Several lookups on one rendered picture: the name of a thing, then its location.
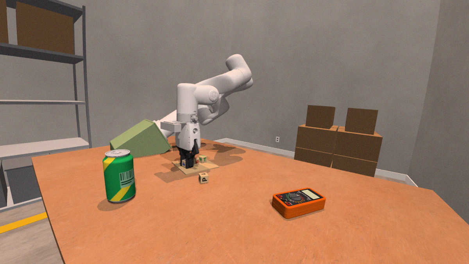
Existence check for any green drink can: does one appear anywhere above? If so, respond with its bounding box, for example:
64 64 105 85
102 149 136 203

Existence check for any tan square mat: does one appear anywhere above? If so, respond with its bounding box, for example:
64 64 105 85
172 160 219 175

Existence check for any orange digital multimeter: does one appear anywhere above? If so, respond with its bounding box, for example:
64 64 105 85
272 188 326 219

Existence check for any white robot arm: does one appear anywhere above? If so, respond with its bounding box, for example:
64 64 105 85
153 54 253 141

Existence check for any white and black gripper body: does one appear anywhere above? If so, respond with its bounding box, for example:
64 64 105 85
175 121 200 151

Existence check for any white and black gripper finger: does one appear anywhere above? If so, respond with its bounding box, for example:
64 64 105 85
186 139 199 169
176 146 187 166

